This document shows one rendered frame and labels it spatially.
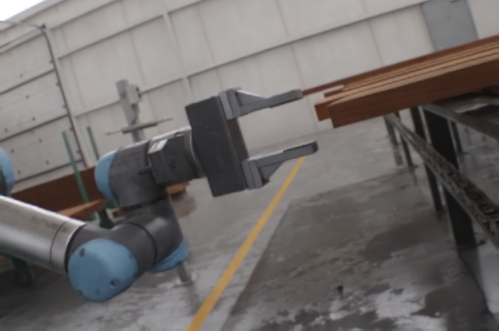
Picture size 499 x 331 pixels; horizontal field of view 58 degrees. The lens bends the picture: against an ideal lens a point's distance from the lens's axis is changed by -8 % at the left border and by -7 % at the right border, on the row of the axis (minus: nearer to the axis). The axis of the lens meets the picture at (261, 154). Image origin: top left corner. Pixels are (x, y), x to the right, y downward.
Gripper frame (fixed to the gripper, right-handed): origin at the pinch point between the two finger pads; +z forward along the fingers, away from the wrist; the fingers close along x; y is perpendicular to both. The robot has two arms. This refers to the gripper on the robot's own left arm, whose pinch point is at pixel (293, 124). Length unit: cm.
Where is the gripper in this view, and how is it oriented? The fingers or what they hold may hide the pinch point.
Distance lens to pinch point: 63.0
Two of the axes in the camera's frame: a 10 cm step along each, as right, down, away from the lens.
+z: 9.0, -2.4, -3.7
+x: 2.9, 9.5, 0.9
